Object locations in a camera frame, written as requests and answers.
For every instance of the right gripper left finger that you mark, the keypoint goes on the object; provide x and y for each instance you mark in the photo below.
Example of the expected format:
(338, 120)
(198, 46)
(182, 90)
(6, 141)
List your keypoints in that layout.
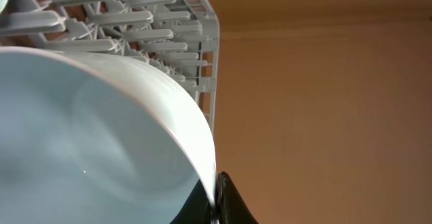
(196, 209)

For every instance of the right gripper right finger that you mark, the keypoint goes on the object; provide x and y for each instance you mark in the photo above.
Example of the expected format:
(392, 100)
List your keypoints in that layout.
(231, 207)

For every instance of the small light blue bowl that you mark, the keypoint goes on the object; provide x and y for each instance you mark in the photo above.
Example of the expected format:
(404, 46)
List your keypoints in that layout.
(98, 138)

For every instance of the grey dishwasher rack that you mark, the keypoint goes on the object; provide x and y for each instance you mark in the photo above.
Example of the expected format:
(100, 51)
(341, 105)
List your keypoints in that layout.
(179, 37)

